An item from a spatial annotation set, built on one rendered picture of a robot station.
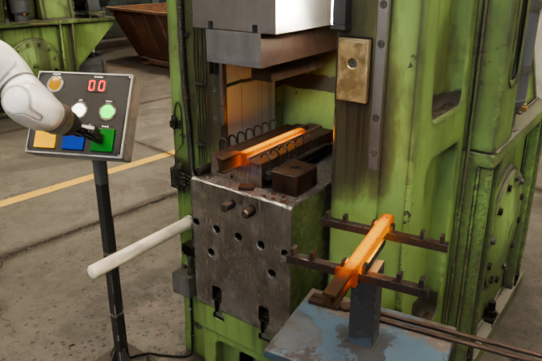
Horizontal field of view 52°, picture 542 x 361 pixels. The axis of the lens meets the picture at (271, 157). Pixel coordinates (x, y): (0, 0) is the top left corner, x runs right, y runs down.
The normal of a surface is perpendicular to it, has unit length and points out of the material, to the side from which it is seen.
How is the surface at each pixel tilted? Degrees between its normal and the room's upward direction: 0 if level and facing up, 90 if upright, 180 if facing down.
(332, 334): 0
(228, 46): 90
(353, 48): 90
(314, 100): 90
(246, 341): 90
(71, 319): 0
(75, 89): 60
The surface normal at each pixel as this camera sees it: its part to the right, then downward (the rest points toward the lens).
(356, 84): -0.59, 0.27
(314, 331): 0.00, -0.94
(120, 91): -0.17, -0.18
